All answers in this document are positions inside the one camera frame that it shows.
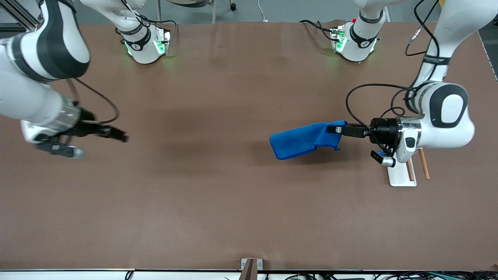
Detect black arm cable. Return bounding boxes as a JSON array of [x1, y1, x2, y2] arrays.
[[345, 0, 440, 156], [66, 78, 119, 125]]

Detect white towel rack wooden bars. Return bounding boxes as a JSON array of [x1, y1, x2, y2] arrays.
[[387, 148, 430, 187]]

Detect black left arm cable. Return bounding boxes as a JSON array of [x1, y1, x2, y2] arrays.
[[345, 0, 440, 156]]

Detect metal table edge bracket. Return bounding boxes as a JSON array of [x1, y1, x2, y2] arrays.
[[241, 258, 263, 280]]

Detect chair base with caster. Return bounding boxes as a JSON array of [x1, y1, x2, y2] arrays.
[[156, 0, 237, 24]]

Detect black base power cable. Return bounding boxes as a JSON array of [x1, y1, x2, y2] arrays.
[[299, 19, 336, 41], [141, 14, 179, 30]]

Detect blue towel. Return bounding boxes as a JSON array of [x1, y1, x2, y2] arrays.
[[270, 121, 348, 161]]

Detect aluminium frame post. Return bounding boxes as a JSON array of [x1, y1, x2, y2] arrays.
[[0, 0, 38, 35]]

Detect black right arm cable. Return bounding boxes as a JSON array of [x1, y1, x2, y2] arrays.
[[66, 78, 119, 125]]

